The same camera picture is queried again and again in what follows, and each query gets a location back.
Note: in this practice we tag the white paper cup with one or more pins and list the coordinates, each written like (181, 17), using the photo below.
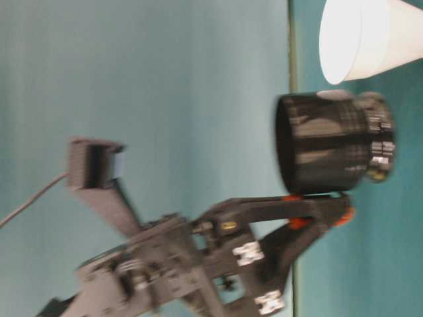
(370, 39)

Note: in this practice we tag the blue-green table cloth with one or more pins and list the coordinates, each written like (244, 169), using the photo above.
(363, 264)

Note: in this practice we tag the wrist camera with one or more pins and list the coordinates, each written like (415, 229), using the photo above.
(96, 165)

